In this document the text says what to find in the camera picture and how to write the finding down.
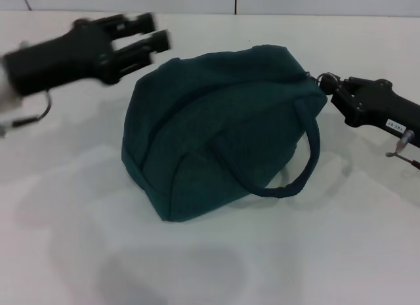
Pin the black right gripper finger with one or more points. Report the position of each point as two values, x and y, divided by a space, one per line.
344 103
339 85

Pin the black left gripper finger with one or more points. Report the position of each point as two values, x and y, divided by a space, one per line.
141 52
131 24

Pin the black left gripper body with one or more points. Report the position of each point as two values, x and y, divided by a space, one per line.
65 62

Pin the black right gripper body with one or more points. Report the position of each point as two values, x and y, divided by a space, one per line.
380 105

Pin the dark teal fabric lunch bag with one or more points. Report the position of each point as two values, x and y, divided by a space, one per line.
223 141

